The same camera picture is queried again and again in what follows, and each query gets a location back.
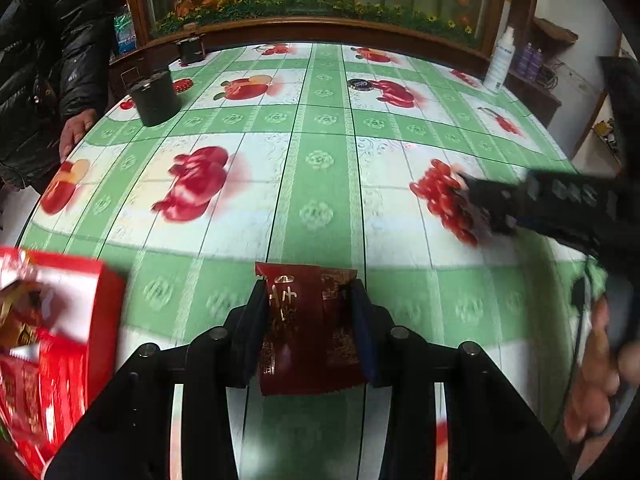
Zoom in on dark red gold-print packet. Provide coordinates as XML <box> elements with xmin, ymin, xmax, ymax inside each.
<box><xmin>255</xmin><ymin>262</ymin><xmax>366</xmax><ymax>396</ymax></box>

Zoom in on operator right hand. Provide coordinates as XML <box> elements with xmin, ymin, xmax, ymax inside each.
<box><xmin>564</xmin><ymin>296</ymin><xmax>639</xmax><ymax>442</ymax></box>

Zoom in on bystander hand on table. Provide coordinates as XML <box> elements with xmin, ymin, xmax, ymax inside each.
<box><xmin>58</xmin><ymin>108</ymin><xmax>98</xmax><ymax>162</ymax></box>

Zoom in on white spray bottle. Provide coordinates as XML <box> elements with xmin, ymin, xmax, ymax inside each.
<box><xmin>483</xmin><ymin>26</ymin><xmax>515</xmax><ymax>93</ymax></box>

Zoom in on purple bottles on shelf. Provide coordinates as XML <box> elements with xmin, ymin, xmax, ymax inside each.
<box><xmin>516</xmin><ymin>42</ymin><xmax>544</xmax><ymax>82</ymax></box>

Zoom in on green checked fruit tablecloth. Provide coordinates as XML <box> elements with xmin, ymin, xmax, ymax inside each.
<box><xmin>16</xmin><ymin>41</ymin><xmax>609</xmax><ymax>480</ymax></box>

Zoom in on red gift box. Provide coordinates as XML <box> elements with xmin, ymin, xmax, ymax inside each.
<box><xmin>1</xmin><ymin>247</ymin><xmax>126</xmax><ymax>479</ymax></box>

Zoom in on black cylindrical container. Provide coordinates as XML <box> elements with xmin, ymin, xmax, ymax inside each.
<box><xmin>129</xmin><ymin>68</ymin><xmax>181</xmax><ymax>127</ymax></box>

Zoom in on black puffer jacket person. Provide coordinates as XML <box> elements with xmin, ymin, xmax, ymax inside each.
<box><xmin>1</xmin><ymin>0</ymin><xmax>116</xmax><ymax>192</ymax></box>

